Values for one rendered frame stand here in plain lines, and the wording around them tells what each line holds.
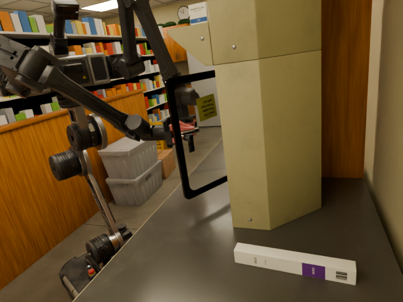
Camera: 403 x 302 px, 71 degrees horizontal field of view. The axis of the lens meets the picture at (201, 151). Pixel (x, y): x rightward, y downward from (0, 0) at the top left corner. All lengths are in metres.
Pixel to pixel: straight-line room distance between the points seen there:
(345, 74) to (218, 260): 0.72
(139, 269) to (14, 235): 2.00
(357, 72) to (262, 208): 0.55
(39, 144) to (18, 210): 0.57
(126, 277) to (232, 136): 0.45
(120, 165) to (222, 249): 2.36
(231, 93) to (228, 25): 0.16
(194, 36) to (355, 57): 0.56
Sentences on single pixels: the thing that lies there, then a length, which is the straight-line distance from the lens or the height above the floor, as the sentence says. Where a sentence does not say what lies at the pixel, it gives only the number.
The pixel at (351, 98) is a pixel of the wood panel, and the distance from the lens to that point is 1.09.
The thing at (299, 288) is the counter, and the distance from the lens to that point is 0.70.
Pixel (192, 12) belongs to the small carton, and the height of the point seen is 1.55.
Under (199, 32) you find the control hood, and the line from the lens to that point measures 0.74.
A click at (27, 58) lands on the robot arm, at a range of 0.91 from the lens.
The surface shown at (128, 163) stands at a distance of 2.99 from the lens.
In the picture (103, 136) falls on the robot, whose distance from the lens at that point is 1.53.
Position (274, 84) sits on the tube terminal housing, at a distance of 0.73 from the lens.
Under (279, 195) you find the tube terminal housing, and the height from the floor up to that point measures 1.04.
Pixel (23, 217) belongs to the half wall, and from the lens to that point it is 2.74.
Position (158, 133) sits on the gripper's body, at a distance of 0.99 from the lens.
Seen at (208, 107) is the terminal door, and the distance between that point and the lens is 0.93.
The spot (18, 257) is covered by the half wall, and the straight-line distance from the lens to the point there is 2.79.
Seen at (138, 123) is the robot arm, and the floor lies 1.25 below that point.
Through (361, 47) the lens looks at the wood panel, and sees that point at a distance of 1.08.
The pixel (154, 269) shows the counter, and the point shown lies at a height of 0.94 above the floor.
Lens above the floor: 1.43
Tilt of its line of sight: 18 degrees down
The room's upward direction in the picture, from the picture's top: 8 degrees counter-clockwise
